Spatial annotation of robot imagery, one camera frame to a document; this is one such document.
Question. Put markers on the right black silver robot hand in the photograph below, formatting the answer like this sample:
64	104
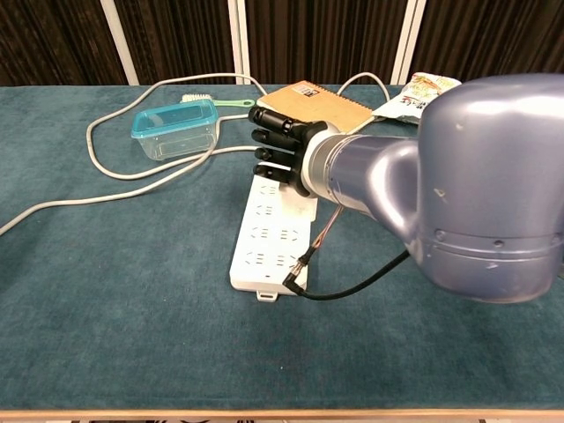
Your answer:
286	141

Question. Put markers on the white power strip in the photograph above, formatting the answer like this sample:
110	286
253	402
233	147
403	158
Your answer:
269	238

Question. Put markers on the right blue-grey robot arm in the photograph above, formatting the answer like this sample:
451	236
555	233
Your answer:
484	176

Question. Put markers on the brown spiral notebook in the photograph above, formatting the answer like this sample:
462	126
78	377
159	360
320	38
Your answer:
326	110

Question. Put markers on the green white brush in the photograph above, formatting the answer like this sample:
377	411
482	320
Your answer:
196	98

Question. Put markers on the dark slatted partition panel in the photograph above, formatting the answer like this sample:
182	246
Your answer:
53	39
185	39
493	35
326	39

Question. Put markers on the clear container teal lid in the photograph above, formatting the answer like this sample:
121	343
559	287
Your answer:
176	128

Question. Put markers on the white snack bag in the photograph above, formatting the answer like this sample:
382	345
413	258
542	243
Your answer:
410	103

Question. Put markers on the teal table mat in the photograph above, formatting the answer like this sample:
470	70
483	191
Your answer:
132	308

